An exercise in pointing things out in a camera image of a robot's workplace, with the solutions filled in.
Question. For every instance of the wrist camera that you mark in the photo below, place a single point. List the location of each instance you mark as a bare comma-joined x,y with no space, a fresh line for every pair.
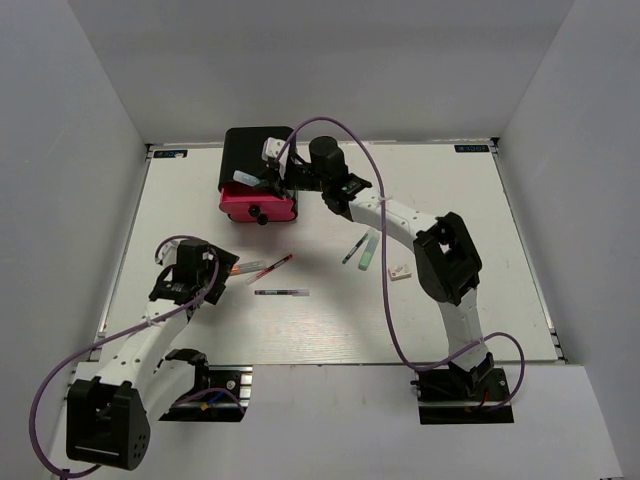
166,252
275,149

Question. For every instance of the right corner label sticker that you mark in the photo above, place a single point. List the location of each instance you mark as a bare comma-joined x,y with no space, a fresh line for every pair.
471,148

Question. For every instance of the purple pen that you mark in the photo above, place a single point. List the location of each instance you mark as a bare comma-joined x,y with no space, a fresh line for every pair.
303,292

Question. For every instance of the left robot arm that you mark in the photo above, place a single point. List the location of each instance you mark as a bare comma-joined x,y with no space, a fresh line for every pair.
109,417

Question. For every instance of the green pen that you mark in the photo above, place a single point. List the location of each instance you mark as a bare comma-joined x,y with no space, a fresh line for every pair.
357,246

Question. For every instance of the orange highlighter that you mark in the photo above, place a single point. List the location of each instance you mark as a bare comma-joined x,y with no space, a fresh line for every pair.
248,267

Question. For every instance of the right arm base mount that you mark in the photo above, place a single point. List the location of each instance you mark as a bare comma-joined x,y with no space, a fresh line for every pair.
442,402

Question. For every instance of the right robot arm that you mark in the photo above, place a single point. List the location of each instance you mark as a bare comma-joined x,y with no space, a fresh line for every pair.
447,261

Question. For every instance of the black drawer cabinet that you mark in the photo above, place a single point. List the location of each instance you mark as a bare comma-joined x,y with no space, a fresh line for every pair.
242,150

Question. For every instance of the pink top drawer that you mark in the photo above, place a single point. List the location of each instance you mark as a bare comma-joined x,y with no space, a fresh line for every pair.
244,204

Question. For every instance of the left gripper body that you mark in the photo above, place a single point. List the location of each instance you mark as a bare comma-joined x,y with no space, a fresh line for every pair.
225,261

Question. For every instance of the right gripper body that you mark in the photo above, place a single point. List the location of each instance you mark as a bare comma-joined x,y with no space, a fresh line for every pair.
301,177

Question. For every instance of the left corner label sticker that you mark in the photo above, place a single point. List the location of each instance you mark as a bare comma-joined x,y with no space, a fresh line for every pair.
170,154

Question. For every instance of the blue highlighter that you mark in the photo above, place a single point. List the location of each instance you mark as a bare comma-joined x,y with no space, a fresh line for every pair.
247,179

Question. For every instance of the green highlighter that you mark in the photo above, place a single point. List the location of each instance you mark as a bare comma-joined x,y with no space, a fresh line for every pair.
369,251

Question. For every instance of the corner label sticker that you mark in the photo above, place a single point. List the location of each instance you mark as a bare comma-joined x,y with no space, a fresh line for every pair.
471,148
170,154

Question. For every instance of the white eraser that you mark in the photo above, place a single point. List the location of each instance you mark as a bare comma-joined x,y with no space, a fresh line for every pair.
399,272

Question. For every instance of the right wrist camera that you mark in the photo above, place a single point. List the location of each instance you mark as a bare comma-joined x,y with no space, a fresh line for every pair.
275,149

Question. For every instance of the red pen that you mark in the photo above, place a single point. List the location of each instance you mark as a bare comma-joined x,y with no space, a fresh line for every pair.
269,269

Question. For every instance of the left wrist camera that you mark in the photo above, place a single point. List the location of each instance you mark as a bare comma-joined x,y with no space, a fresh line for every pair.
166,252

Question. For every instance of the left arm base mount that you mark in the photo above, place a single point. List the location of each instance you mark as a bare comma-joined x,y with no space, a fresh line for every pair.
221,395

